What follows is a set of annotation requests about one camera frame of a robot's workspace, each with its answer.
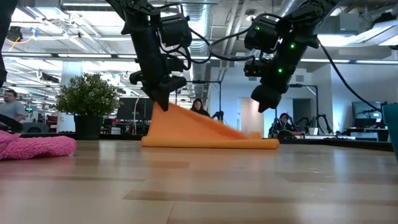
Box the black computer monitor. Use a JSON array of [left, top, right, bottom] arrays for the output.
[[351, 101, 383, 121], [116, 96, 155, 122]]

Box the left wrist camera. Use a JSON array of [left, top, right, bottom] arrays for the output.
[[164, 57, 185, 74]]

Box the person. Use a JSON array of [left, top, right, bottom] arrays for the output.
[[0, 89, 28, 124], [267, 112, 293, 139], [190, 98, 211, 118]]

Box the black camera cable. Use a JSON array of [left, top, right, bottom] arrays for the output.
[[208, 12, 282, 63], [158, 2, 215, 71]]

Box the teal plastic bin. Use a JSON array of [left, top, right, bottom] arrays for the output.
[[381, 102, 398, 164]]

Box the pink microfiber towel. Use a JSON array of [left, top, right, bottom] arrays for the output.
[[0, 129, 77, 161]]

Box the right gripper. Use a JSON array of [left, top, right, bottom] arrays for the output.
[[251, 46, 307, 113]]

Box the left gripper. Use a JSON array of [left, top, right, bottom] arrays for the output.
[[129, 46, 187, 112]]

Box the long black hanging cable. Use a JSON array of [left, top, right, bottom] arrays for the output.
[[318, 42, 385, 113]]

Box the black aluminium table frame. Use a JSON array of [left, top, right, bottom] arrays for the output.
[[18, 133, 394, 152]]

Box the orange microfiber towel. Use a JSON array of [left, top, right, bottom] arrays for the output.
[[141, 101, 280, 150]]

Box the potted green plant black pot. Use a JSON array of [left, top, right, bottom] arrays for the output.
[[55, 73, 121, 141]]

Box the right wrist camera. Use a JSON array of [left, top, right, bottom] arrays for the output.
[[244, 58, 265, 77]]

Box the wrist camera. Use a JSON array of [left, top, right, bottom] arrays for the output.
[[244, 58, 265, 77], [164, 57, 185, 74]]

